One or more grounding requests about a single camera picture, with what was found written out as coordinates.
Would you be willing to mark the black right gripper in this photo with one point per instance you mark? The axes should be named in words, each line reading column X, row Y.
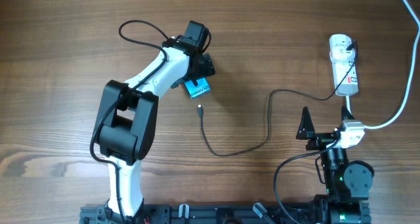
column 306, row 131

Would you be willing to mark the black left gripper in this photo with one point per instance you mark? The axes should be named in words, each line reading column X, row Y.
column 204, row 68

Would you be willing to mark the cyan screen smartphone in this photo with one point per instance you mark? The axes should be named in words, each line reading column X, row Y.
column 197, row 87

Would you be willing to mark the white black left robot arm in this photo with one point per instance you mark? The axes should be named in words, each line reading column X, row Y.
column 126, row 121

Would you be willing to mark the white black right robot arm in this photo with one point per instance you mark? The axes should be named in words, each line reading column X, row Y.
column 347, row 182

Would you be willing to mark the white usb charger plug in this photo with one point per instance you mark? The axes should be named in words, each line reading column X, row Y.
column 341, row 54

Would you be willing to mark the white power strip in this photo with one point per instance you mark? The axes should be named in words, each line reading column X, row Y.
column 344, row 73

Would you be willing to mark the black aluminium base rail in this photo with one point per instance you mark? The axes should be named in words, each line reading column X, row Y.
column 210, row 214

